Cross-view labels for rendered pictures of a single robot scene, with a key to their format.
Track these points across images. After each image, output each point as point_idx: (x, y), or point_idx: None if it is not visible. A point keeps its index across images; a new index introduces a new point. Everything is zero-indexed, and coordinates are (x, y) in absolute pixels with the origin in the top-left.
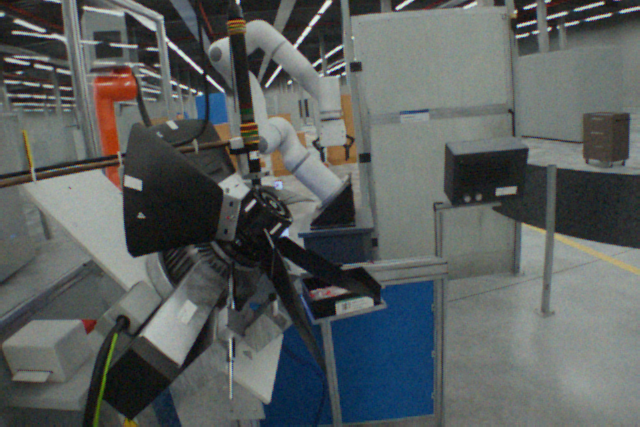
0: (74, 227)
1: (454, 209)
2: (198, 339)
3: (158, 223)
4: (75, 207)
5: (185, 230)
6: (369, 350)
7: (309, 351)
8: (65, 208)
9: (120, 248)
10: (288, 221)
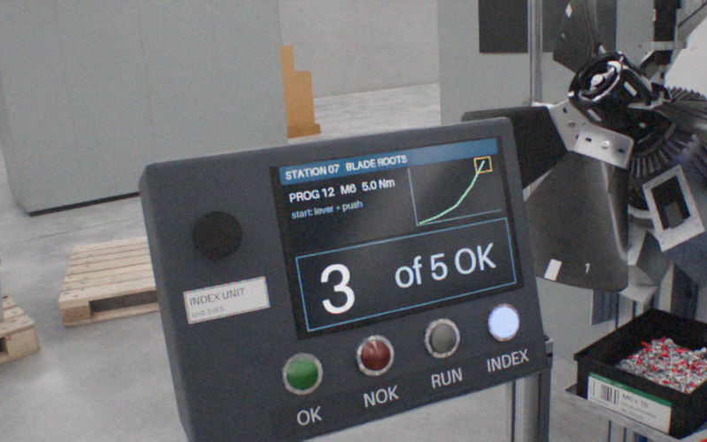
0: (689, 50)
1: None
2: None
3: (567, 46)
4: None
5: (578, 62)
6: None
7: None
8: None
9: (689, 87)
10: (569, 99)
